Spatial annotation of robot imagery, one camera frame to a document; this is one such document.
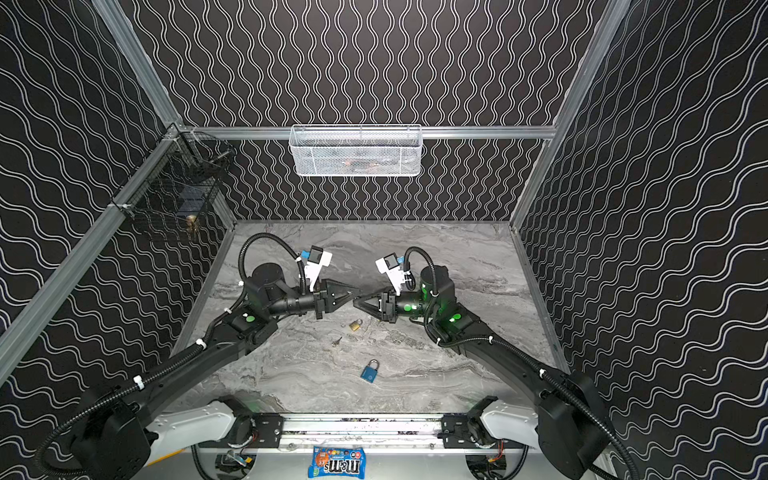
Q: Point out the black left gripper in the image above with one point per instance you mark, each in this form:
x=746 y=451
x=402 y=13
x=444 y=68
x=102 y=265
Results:
x=321 y=300

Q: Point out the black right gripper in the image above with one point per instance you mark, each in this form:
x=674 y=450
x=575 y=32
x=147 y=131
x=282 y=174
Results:
x=386 y=306

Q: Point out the blue padlock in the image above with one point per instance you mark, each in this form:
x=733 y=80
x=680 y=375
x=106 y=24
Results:
x=370 y=371

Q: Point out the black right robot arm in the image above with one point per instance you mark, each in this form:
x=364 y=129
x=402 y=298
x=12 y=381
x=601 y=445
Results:
x=568 y=420

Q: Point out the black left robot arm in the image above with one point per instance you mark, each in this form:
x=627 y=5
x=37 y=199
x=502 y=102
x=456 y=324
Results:
x=109 y=436

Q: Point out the blue candy bag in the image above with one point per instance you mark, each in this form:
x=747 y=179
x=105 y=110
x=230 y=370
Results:
x=342 y=462

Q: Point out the brass object in basket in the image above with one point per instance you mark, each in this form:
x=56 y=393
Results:
x=192 y=224

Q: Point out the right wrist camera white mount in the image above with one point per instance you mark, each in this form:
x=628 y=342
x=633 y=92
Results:
x=392 y=266

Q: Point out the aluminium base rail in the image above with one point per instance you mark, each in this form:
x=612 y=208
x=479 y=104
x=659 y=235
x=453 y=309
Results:
x=415 y=433

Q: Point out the white wire mesh basket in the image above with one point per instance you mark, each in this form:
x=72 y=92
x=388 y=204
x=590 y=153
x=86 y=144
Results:
x=357 y=150

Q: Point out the black wire basket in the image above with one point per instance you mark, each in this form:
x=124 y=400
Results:
x=186 y=181

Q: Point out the aluminium corner frame post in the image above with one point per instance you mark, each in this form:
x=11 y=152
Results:
x=128 y=43

